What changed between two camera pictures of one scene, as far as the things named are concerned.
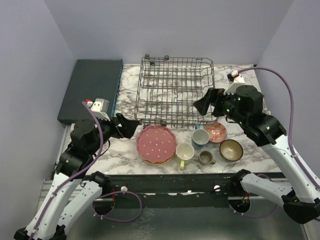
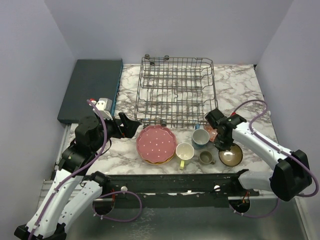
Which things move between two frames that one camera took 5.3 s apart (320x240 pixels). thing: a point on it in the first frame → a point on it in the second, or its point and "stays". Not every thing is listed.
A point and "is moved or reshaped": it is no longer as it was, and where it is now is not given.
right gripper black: [213, 94] → [221, 146]
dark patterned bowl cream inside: [231, 149] is moved or reshaped
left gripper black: [128, 126] stays
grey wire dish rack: [168, 88] stays
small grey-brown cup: [206, 157] stays
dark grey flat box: [92, 79] stays
